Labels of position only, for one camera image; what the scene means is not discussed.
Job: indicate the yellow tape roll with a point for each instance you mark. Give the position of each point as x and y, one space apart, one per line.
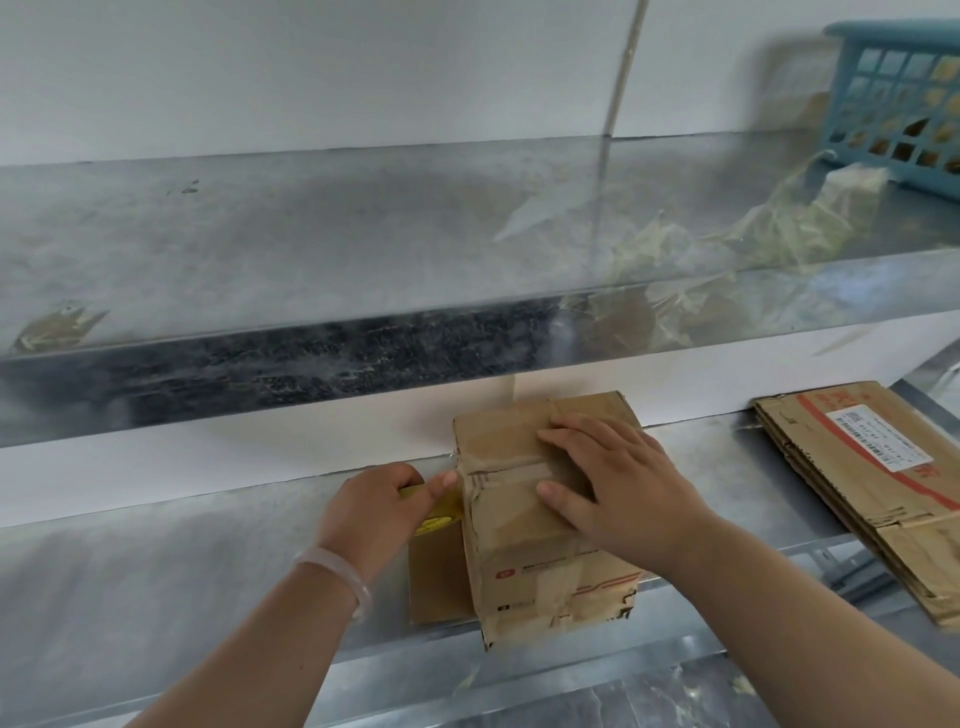
439 521

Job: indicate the small crumpled tape scrap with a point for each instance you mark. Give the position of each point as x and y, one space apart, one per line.
56 330

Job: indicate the blue plastic basket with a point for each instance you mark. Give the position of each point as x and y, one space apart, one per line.
847 30

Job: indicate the person's right forearm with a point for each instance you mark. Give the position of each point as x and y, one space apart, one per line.
810 645

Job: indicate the white-labelled cardboard box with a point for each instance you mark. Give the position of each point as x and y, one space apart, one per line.
825 450

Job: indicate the person's left forearm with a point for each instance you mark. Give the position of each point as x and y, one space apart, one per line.
255 660

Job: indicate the large red-printed cardboard box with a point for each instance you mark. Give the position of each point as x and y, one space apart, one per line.
517 540

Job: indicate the person's right hand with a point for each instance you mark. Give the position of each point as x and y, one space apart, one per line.
637 502

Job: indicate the pile of assorted small items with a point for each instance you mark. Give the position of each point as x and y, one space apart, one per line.
937 135

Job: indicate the pile of clear tape scraps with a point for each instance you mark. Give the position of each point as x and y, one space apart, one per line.
787 225

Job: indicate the person's left hand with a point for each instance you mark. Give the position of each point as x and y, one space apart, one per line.
375 517

